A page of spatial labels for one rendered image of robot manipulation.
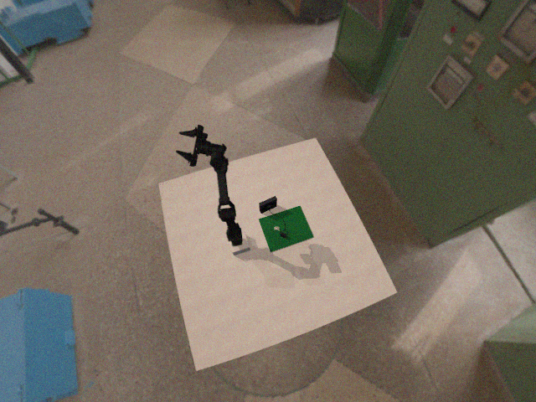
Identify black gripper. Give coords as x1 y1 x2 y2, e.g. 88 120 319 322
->
176 125 213 167

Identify green circuit board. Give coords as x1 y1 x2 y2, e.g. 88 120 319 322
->
259 206 314 252

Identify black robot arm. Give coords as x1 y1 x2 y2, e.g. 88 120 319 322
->
209 143 242 246

